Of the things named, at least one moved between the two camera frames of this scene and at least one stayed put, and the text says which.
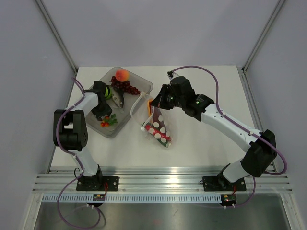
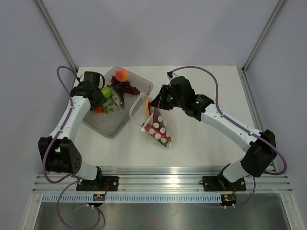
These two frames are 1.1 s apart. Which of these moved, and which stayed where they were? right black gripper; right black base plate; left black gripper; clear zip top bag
Moved: left black gripper
Stayed: right black base plate; clear zip top bag; right black gripper
